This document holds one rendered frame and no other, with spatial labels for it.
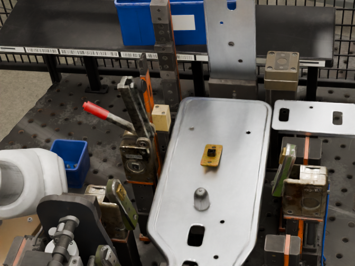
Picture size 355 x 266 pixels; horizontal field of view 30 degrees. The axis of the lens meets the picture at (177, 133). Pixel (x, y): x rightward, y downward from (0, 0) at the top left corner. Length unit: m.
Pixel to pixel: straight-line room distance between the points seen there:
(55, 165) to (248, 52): 0.52
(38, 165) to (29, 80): 1.84
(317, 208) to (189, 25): 0.57
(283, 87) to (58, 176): 0.57
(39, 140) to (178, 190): 0.72
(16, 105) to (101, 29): 1.50
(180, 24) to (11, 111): 1.69
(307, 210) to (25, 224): 0.74
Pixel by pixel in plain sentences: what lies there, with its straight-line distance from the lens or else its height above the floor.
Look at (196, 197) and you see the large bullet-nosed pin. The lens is 1.34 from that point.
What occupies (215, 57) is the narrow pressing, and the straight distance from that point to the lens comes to 1.60.
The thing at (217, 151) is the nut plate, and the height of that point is 1.01.
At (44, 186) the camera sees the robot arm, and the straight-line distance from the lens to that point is 1.56.
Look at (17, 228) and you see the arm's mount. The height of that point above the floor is 0.74.
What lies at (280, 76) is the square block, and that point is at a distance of 1.58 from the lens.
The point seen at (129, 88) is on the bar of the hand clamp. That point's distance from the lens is 1.33.
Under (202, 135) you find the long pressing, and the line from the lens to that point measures 1.50.
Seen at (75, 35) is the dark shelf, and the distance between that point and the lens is 1.81.
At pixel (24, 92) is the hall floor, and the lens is 3.31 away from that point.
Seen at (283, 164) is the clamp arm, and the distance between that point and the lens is 1.33.
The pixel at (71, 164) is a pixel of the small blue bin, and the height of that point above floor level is 0.70.
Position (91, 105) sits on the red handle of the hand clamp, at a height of 1.14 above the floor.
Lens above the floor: 2.08
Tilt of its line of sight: 45 degrees down
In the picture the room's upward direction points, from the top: 8 degrees counter-clockwise
